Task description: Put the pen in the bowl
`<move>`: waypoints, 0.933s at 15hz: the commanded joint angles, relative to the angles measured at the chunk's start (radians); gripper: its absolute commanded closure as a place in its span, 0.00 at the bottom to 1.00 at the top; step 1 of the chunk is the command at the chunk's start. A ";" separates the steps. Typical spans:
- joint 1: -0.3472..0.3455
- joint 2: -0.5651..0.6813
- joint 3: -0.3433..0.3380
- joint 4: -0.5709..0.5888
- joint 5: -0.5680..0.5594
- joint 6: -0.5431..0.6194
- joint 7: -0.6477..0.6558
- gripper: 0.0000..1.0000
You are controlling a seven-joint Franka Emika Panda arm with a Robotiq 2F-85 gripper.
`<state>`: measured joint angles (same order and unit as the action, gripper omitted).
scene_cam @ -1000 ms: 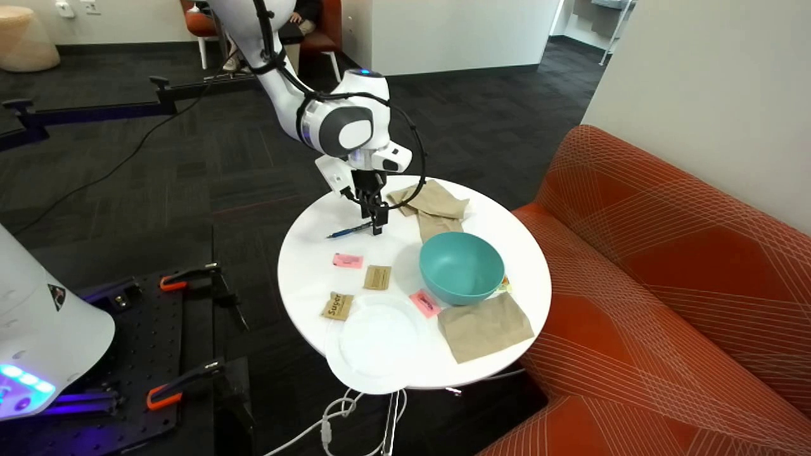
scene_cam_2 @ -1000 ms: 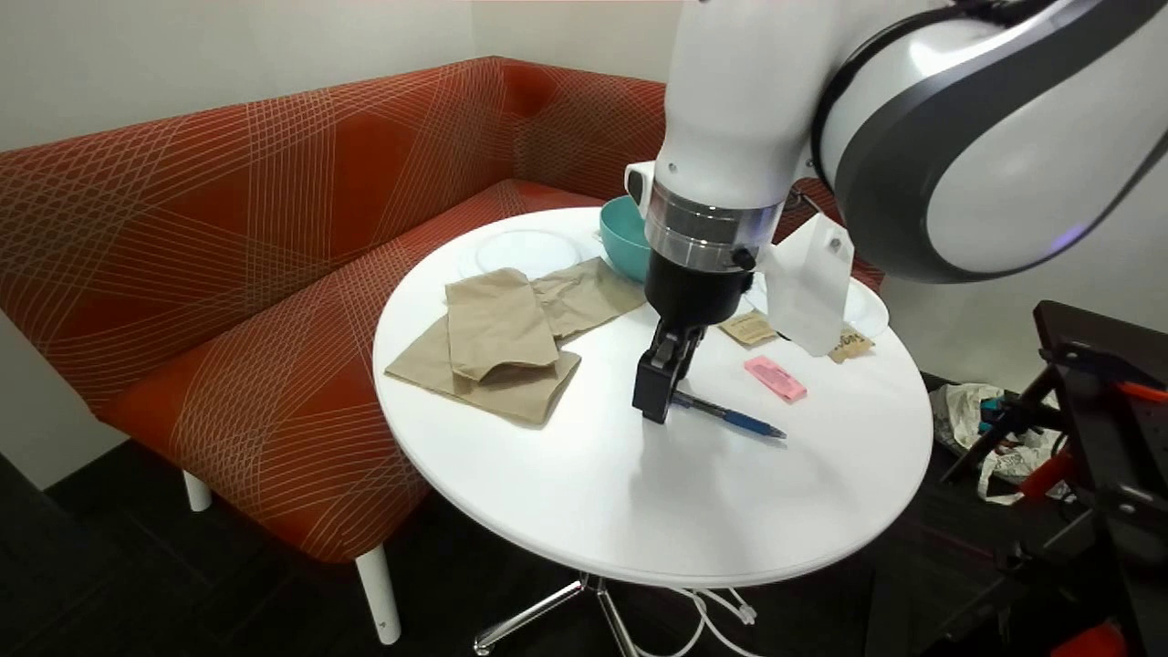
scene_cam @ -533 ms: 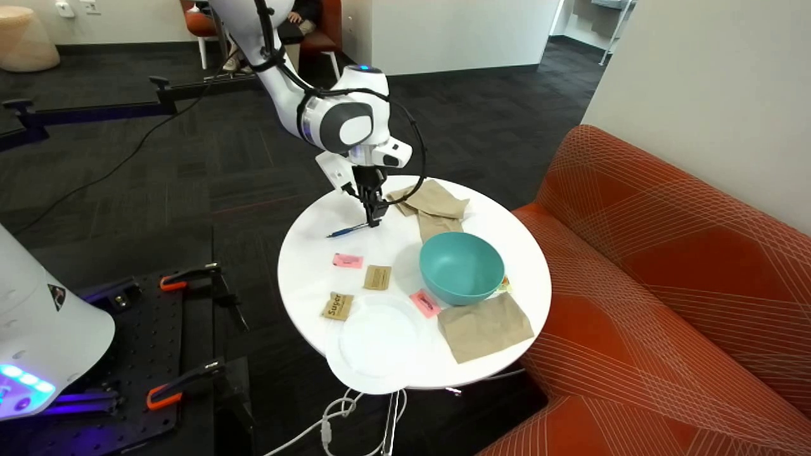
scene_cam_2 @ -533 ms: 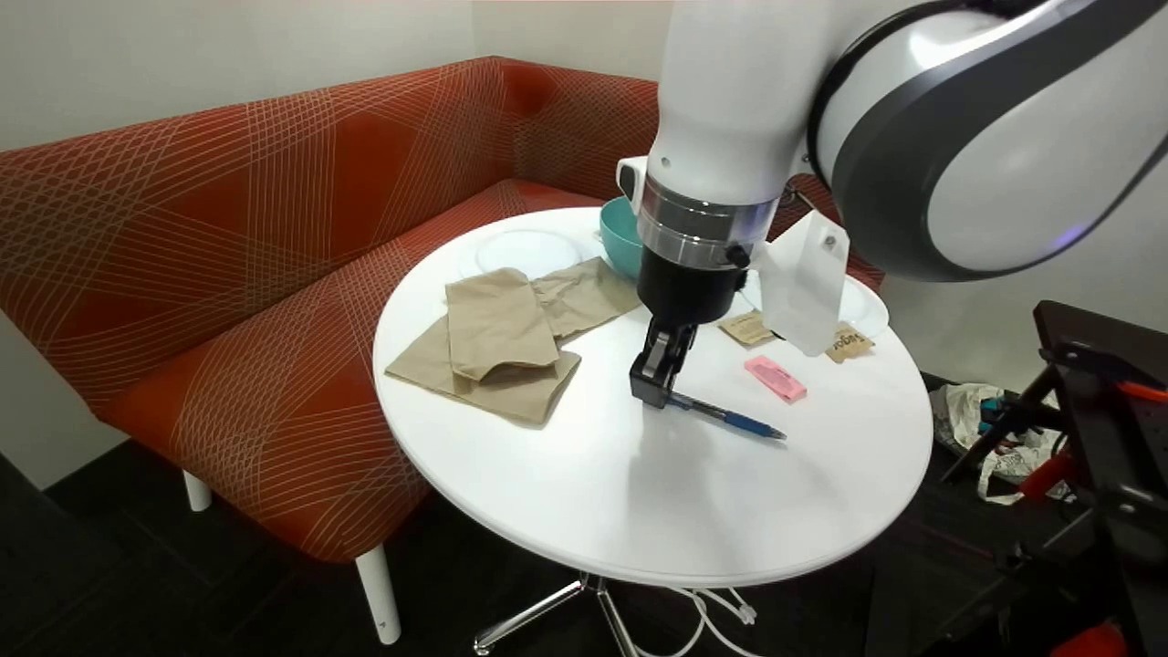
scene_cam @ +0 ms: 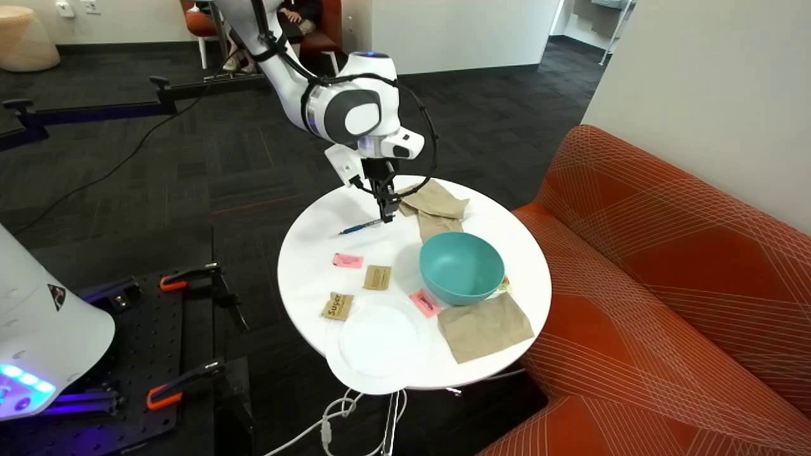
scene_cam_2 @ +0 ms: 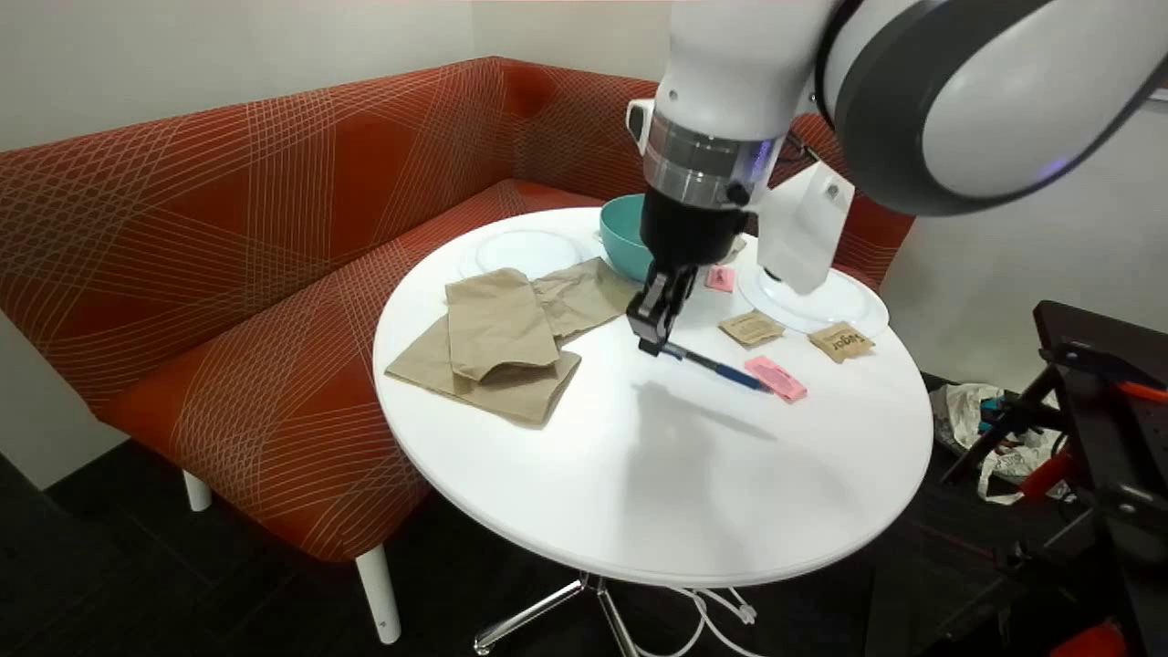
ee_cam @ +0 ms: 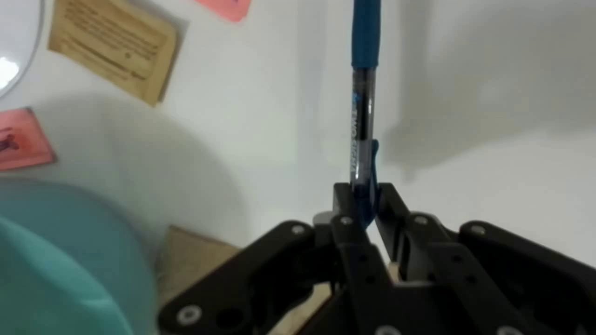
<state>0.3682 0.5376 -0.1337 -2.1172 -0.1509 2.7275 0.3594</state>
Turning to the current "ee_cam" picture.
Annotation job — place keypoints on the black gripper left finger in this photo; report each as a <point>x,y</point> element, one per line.
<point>260,280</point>

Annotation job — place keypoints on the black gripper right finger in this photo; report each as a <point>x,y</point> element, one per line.
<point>484,280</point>

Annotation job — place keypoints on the blue ballpoint pen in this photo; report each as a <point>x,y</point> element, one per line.
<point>363,93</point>

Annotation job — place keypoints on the teal plastic bowl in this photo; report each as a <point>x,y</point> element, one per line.
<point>61,272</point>

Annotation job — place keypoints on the brown square coaster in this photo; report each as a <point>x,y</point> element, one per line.
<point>113,47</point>

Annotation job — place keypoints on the clear plastic plate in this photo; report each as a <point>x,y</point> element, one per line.
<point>15,43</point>

